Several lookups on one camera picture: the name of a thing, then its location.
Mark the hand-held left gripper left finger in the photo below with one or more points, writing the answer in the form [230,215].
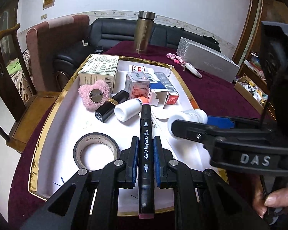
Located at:
[134,160]

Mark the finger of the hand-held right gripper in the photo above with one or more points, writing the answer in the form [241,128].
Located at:
[220,121]
[192,131]

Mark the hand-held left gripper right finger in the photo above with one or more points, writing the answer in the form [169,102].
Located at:
[157,160]

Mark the small white plastic bottle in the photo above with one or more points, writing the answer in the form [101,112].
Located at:
[194,116]

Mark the black marker pen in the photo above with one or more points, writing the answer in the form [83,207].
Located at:
[146,148]

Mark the white glue bottle orange cap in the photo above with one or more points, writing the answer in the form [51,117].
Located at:
[127,109]

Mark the pink fluffy heart brooch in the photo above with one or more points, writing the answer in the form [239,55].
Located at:
[93,94]

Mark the gold-edged white cardboard box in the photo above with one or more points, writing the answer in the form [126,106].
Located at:
[62,129]

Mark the person's right hand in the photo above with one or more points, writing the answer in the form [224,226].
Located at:
[280,198]

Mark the brown cardboard box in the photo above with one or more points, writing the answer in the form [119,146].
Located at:
[247,93]

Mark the group of small bottles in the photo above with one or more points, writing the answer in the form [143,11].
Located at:
[254,91]

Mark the red and white small box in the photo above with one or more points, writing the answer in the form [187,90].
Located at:
[169,88]

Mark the blue and white small box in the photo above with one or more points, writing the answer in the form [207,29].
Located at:
[158,93]

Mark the black tape roll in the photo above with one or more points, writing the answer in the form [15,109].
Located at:
[79,148]

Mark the white patterned key fob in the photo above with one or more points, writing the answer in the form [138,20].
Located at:
[194,70]

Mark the black and gold lipstick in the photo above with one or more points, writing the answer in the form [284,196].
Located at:
[110,106]

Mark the grey shoe box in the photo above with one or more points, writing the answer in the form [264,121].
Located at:
[211,60]

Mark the wooden sideboard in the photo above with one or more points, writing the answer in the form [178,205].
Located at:
[254,67]

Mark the grey and orange small box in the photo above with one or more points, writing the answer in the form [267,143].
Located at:
[136,85]

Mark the black bag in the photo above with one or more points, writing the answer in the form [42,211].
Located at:
[212,43]

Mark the green and white medicine box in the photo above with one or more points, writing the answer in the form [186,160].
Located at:
[98,71]

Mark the gold thermos bottle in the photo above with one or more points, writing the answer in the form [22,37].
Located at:
[144,33]

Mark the small black device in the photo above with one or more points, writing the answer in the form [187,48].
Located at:
[99,49]

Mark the black leather sofa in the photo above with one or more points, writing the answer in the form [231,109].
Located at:
[110,33]

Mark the white charger plug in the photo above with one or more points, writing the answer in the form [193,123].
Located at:
[85,42]

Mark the brown and pink armchair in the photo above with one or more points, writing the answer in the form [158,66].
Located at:
[50,48]

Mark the patterned seat cushion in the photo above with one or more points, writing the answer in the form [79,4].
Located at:
[19,76]

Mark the dark wooden chair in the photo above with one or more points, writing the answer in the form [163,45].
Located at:
[12,76]

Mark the wooden door frame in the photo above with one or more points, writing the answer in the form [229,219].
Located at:
[249,19]

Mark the small wall switch plate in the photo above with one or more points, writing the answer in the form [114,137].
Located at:
[44,16]

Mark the gold wall plaque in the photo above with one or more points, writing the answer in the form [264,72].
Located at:
[49,1]

